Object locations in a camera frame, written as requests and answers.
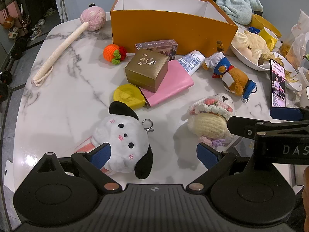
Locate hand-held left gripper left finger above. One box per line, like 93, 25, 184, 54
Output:
34, 142, 121, 193

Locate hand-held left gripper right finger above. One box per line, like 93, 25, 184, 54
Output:
185, 142, 252, 193

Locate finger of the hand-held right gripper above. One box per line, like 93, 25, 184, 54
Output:
270, 107, 309, 122
228, 116, 278, 141

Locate white dog plush black ears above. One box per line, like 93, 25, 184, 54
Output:
72, 101, 155, 180

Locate crocheted rabbit doll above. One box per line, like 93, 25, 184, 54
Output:
187, 92, 236, 148

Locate brown bear plush keychain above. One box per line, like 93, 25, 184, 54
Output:
202, 41, 258, 103

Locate yellow round pouch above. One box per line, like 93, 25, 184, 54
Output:
113, 84, 145, 109

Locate pink wallet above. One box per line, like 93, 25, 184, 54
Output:
139, 60, 195, 108

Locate white cream tube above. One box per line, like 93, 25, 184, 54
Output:
177, 50, 206, 76

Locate gold gift box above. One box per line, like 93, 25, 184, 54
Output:
125, 49, 169, 93

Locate orange red crocheted fruit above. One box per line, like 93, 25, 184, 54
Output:
103, 44, 128, 66

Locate dark printed card box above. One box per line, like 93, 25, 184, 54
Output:
135, 39, 179, 61

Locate orange cardboard box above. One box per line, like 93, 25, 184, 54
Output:
110, 0, 239, 56

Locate black smartphone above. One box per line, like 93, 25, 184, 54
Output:
269, 58, 288, 108

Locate white plate with food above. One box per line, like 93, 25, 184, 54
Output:
272, 51, 303, 92

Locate pile of fries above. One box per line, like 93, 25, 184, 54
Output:
275, 54, 300, 83

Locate clear snack bag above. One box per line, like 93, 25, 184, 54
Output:
280, 32, 307, 69

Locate pleated steamed bun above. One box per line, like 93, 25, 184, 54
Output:
250, 49, 263, 62

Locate brown egg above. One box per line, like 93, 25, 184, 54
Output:
238, 48, 253, 59

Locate flatbread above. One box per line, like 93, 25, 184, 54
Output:
244, 30, 272, 56

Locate yellow mug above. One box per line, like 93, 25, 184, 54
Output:
258, 27, 278, 52

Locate white plastic bag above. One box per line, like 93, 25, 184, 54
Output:
291, 9, 309, 38

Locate white flat device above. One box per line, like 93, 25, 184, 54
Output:
3, 159, 15, 191

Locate yellow bowl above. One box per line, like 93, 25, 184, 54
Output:
251, 14, 282, 39

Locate light blue fleece towel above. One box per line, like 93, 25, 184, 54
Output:
215, 0, 264, 26

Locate black dumbbell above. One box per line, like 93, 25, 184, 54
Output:
11, 37, 28, 60
0, 71, 13, 102

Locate pink massage hammer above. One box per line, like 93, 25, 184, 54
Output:
32, 5, 107, 86

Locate white black sneakers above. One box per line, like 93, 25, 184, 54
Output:
30, 25, 42, 41

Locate patterned ball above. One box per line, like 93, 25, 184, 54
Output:
8, 26, 20, 39

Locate grey metal pole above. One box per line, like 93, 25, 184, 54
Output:
57, 0, 69, 22

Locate orange basketball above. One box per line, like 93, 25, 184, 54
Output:
3, 16, 15, 29

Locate black cabinet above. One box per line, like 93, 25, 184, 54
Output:
14, 0, 59, 27

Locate pink bag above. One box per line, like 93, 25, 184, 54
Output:
0, 0, 23, 23

